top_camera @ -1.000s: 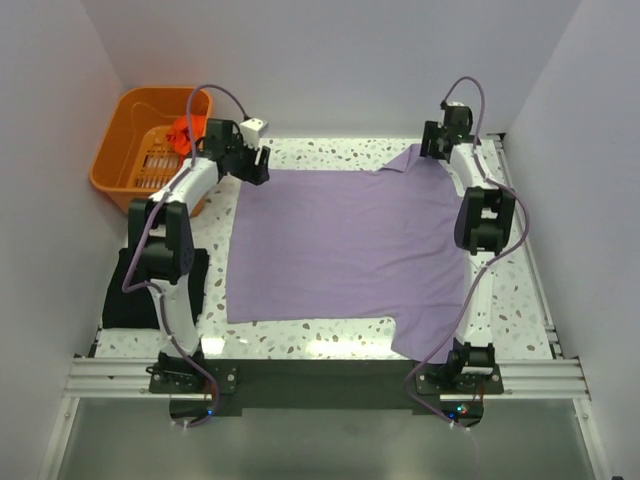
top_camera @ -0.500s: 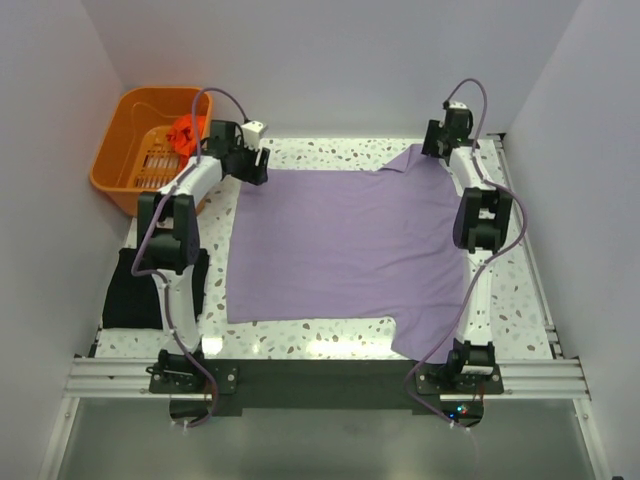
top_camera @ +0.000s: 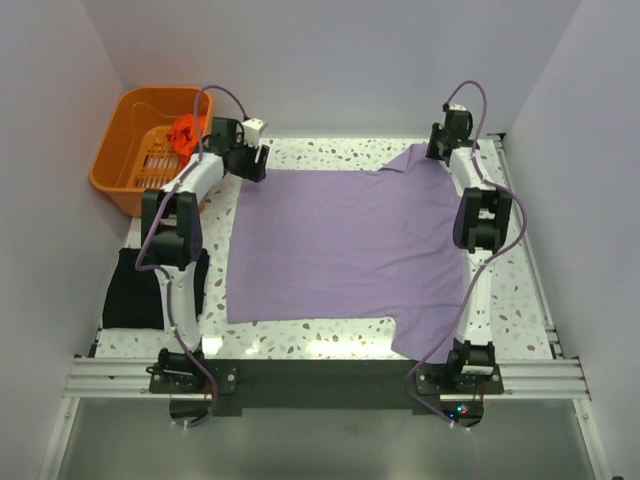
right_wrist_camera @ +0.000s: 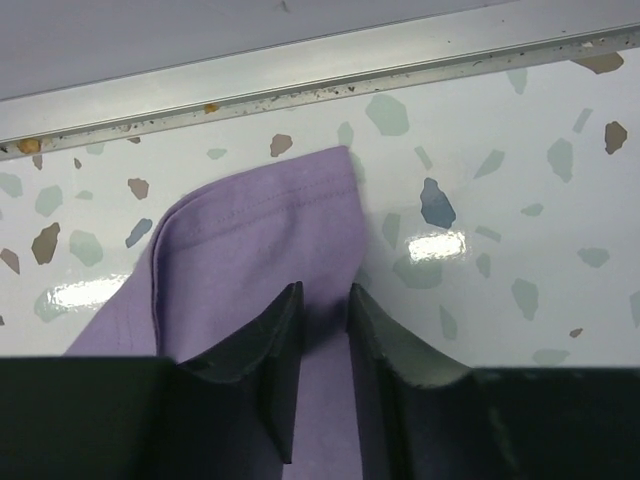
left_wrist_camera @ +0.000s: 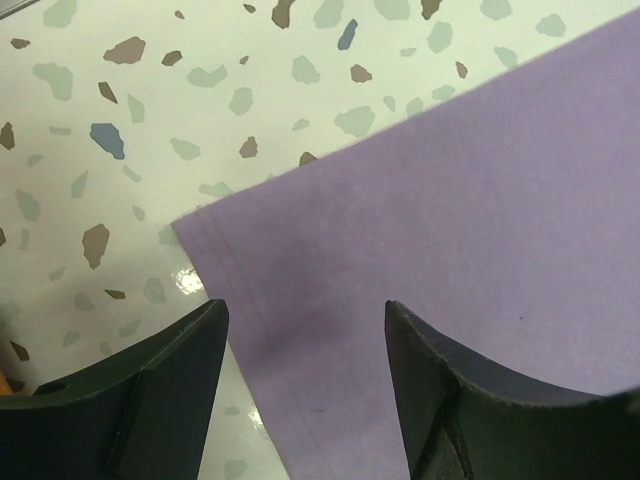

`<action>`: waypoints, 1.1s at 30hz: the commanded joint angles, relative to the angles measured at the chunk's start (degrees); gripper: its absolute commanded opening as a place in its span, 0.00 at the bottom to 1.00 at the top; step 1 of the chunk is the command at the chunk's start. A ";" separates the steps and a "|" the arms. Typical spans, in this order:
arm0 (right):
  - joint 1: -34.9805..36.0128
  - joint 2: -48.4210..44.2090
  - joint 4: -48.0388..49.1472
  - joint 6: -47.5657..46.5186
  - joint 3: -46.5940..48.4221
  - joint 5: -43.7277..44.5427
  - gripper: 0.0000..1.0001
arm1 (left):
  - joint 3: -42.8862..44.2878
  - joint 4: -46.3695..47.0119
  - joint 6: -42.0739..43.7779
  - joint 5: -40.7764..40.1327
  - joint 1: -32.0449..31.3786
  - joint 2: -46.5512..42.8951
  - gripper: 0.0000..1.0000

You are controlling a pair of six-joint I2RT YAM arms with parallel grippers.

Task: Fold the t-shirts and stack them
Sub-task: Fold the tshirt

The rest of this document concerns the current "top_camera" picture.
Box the purple t shirt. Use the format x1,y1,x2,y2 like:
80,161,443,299
226,144,466,363

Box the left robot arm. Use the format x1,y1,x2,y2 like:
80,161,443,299
135,117,269,393

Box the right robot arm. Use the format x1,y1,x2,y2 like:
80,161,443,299
414,103,512,396

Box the orange t shirt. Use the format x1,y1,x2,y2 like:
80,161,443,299
166,113,206,159

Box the orange plastic basket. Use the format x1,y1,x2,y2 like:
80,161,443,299
89,86,199,218

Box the folded black t shirt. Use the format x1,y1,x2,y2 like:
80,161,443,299
101,246,211,331

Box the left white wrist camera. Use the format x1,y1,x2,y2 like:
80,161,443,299
241,118,267,147

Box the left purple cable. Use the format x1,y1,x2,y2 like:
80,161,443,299
134,85,251,429

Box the purple cable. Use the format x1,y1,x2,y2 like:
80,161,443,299
405,80,530,419
134,85,251,429

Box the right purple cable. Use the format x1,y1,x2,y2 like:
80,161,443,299
405,80,530,419

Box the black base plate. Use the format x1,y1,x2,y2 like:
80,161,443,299
146,353,504,426

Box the aluminium rail frame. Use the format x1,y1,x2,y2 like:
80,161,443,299
41,138,614,479

